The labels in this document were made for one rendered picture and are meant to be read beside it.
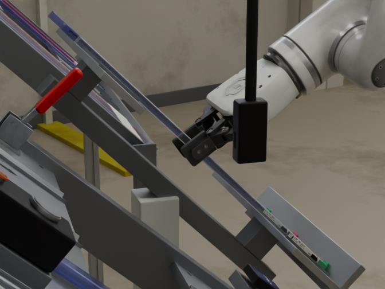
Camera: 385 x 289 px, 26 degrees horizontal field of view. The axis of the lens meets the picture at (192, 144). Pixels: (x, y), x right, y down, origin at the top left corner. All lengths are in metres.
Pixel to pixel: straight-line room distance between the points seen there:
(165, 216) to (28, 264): 0.70
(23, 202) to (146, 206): 0.69
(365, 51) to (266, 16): 4.28
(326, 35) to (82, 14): 3.56
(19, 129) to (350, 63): 0.44
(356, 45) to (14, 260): 0.65
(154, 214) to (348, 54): 0.37
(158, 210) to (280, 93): 0.27
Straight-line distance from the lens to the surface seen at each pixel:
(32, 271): 0.55
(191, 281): 0.96
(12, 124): 0.87
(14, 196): 0.53
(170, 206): 1.23
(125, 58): 4.78
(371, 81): 1.08
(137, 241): 0.97
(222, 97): 1.11
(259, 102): 0.58
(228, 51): 5.18
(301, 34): 1.12
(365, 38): 1.06
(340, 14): 1.13
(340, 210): 3.45
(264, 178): 3.77
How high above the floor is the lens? 1.27
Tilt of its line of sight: 17 degrees down
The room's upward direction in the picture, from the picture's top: straight up
